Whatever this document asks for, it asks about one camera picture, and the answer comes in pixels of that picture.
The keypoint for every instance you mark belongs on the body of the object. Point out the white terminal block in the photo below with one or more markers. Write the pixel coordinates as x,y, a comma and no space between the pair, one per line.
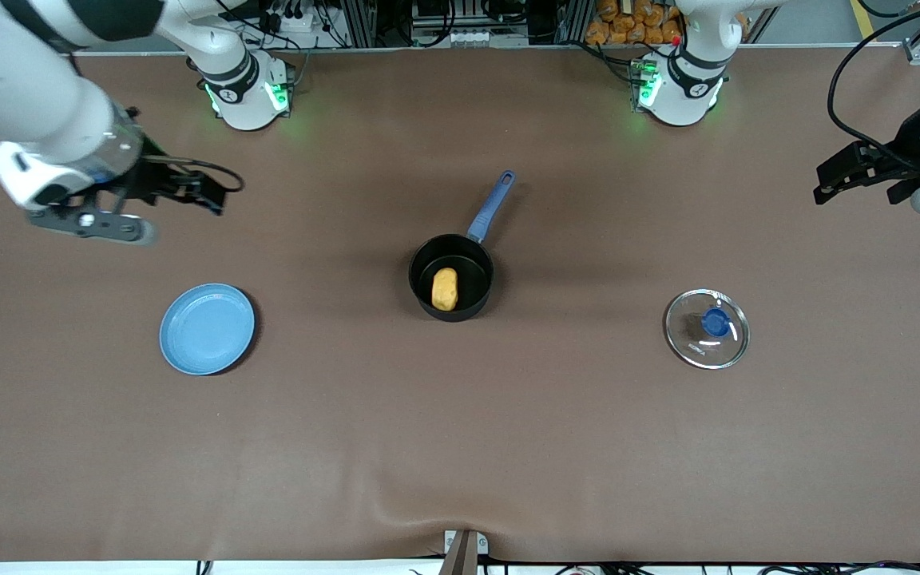
472,37

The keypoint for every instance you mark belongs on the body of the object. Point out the glass lid with blue knob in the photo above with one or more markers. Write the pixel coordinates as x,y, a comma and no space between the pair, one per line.
707,331

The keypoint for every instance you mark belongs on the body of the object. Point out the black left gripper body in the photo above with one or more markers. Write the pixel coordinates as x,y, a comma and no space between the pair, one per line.
904,153

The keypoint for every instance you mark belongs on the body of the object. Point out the blue round plate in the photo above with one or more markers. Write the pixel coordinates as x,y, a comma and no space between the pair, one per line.
207,329

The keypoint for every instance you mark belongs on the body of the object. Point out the metal clamp bracket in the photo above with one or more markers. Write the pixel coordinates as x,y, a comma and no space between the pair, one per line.
464,551

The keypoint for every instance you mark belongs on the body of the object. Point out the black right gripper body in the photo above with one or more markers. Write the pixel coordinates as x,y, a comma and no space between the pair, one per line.
153,177

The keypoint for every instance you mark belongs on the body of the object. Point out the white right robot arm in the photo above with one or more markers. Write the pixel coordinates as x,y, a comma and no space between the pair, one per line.
29,88

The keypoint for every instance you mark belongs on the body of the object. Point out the orange toy bread pile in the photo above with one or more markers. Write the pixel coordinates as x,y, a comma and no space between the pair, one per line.
628,24

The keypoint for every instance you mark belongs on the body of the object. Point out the yellow potato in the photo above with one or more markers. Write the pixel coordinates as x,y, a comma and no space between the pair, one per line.
445,289

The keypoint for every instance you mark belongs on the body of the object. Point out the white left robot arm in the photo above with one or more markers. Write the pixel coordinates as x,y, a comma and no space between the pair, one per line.
680,92

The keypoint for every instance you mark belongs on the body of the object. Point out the brown table mat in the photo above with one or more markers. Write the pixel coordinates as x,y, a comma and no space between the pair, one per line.
460,447

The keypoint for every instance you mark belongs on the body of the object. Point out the white power strip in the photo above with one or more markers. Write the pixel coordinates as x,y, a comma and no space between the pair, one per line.
296,20

